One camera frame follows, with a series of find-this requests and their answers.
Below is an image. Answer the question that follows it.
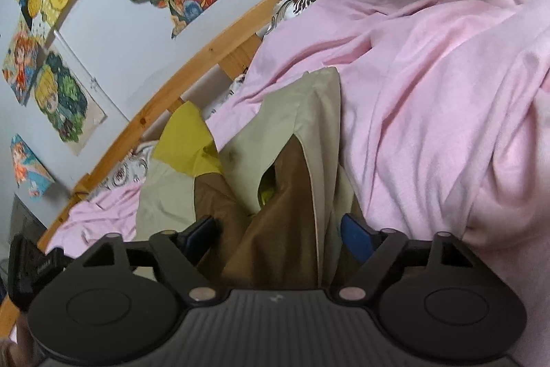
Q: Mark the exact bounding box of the orange-haired figure wall poster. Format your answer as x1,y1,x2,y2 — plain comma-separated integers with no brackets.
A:
2,13,44,106

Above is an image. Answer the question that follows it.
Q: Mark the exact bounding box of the small orange blue wall poster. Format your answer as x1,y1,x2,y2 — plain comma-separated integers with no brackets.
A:
10,133,56,199

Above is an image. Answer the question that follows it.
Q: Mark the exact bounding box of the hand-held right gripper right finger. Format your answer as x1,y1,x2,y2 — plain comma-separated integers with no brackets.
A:
337,213,473,304

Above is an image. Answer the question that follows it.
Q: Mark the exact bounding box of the mustard tan colour-block jacket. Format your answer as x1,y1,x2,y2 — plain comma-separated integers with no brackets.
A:
135,67,366,290

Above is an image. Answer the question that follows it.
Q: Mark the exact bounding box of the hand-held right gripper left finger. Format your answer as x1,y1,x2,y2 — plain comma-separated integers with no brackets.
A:
81,216,218,304

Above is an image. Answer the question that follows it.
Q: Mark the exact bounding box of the wooden bed frame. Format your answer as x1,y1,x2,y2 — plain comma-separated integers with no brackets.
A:
36,0,550,253

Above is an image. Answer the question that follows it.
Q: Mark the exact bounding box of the green figure wall poster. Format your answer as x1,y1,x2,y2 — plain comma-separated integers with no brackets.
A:
33,46,107,156

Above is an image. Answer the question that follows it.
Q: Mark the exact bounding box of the pink bed sheet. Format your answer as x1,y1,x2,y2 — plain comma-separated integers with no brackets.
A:
45,0,550,367

